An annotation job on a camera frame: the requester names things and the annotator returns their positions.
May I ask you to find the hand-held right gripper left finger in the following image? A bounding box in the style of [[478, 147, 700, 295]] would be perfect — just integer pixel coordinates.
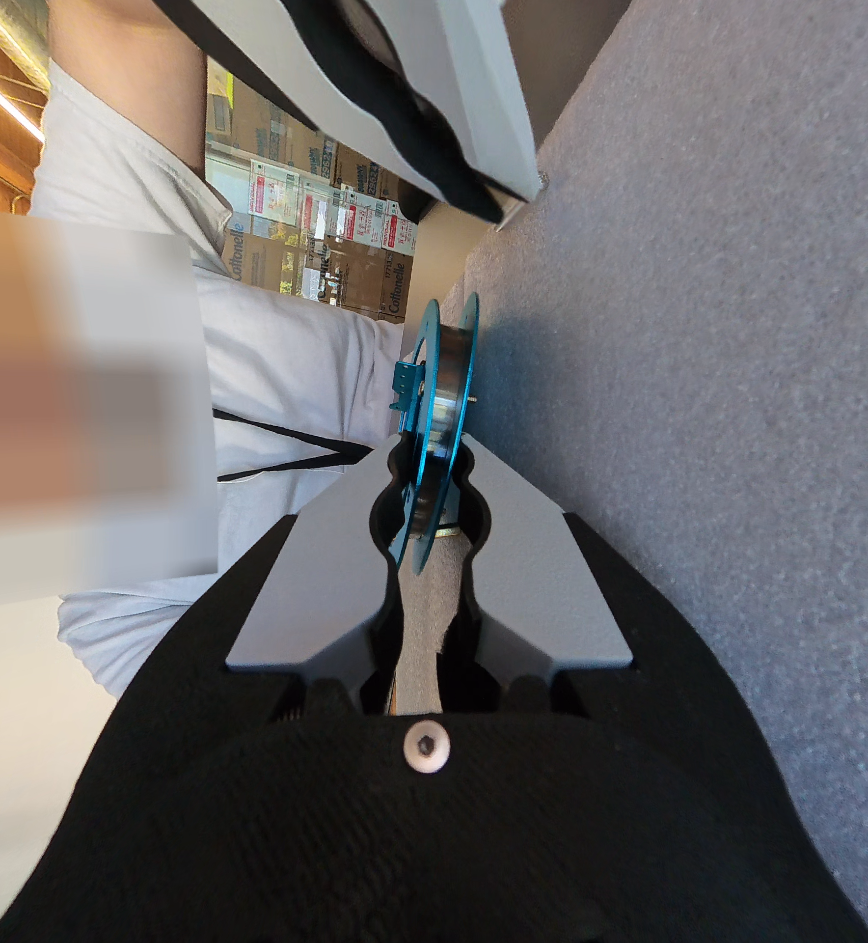
[[224, 433, 409, 716]]

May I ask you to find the blue metal turntable bearing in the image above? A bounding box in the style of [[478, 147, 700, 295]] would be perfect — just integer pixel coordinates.
[[388, 292, 481, 574]]

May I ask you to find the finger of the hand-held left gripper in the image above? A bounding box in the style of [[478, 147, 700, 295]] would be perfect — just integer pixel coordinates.
[[202, 0, 505, 225], [386, 0, 541, 206]]

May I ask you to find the person's white shirt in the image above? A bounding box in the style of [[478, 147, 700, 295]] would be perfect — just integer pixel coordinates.
[[29, 59, 406, 701]]

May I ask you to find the person's left forearm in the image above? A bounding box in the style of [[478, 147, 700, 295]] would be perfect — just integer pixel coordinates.
[[45, 0, 214, 181]]

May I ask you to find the white foam sheet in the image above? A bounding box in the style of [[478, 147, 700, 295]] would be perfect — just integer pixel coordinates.
[[397, 0, 868, 943]]

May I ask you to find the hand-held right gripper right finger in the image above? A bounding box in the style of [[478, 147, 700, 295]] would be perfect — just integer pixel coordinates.
[[441, 435, 635, 697]]

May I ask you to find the black lanyard strap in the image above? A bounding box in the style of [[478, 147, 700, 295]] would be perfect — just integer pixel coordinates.
[[213, 409, 372, 483]]

